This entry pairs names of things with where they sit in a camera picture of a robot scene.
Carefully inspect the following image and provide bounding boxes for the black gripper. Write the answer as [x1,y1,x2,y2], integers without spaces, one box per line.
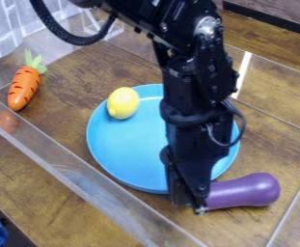
[159,105,237,216]

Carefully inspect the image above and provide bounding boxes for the black braided cable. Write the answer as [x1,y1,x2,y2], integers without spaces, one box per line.
[29,0,119,46]

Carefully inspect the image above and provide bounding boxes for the white checkered curtain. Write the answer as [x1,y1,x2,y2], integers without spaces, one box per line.
[0,0,90,64]

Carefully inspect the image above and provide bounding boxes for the blue round tray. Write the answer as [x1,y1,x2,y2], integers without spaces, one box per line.
[86,84,242,195]

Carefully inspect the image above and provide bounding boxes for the purple toy eggplant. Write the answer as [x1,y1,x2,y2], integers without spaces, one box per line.
[207,173,282,210]

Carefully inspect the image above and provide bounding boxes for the yellow toy lemon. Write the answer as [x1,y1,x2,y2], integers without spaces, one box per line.
[107,87,139,120]

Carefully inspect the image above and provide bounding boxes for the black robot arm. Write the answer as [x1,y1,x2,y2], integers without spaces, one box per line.
[70,0,240,214]

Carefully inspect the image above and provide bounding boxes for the clear acrylic barrier wall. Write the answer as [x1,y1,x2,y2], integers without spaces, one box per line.
[0,0,300,247]

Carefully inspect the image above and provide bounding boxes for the orange toy carrot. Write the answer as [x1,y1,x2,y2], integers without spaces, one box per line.
[9,49,47,111]

